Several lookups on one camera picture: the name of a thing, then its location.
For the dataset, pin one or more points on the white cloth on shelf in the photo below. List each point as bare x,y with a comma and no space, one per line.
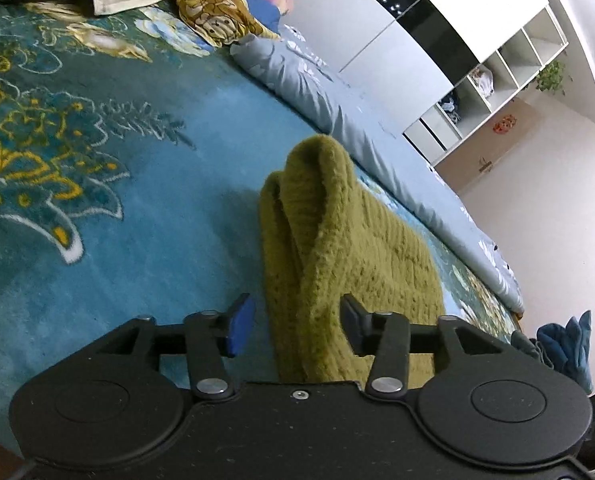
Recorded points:
482,80

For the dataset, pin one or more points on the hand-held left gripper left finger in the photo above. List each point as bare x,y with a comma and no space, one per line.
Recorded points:
241,324

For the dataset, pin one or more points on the grey-blue leaf print quilt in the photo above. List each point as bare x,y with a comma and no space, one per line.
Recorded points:
357,125

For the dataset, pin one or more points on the orange wall decoration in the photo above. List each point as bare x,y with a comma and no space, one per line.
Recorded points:
505,123

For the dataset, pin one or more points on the olive green knitted sweater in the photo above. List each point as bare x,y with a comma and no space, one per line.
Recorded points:
337,255

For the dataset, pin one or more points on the teal floral blanket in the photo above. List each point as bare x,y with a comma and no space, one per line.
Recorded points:
127,170

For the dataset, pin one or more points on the green potted plant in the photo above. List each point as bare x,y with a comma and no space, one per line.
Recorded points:
553,78

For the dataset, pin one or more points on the dark clothes on shelf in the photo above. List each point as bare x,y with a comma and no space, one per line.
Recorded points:
449,108

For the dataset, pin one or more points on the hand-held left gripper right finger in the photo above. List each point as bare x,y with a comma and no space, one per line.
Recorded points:
351,321

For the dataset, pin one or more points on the blue cloth pile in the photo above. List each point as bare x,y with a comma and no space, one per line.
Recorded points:
567,347

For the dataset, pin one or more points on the white wardrobe with shelves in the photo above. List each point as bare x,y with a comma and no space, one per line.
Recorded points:
457,65

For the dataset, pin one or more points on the yellow cartoon print pillow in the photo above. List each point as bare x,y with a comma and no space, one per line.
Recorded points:
217,7

